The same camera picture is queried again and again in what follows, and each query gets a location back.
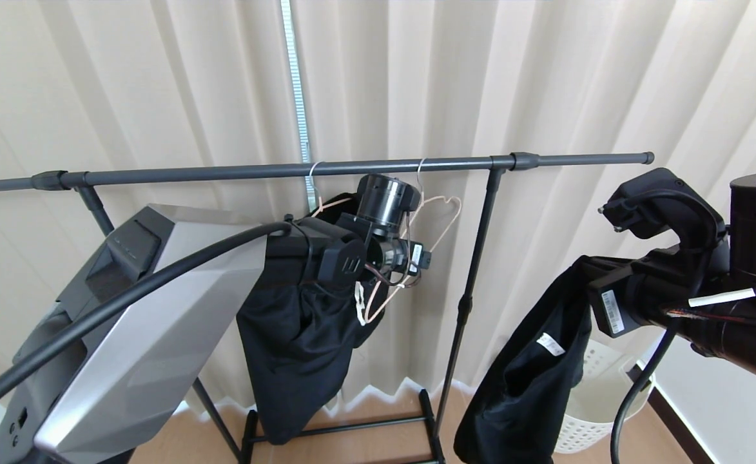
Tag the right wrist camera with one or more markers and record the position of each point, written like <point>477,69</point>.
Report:
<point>661,206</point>

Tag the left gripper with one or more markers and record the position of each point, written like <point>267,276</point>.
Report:
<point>394,256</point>

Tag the beige curtain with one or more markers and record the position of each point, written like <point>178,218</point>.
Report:
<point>158,77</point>

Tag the black garment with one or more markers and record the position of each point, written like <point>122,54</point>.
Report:
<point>526,399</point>

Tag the white laundry basket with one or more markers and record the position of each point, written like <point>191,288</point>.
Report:
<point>610,399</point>

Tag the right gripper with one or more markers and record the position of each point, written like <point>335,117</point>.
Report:
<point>726,328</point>

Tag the pink clothes hanger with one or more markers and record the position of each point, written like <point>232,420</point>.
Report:
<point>452,222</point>
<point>314,174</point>

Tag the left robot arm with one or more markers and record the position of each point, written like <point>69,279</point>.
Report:
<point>145,335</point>

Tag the black clothes rack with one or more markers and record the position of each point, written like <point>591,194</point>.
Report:
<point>223,173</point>

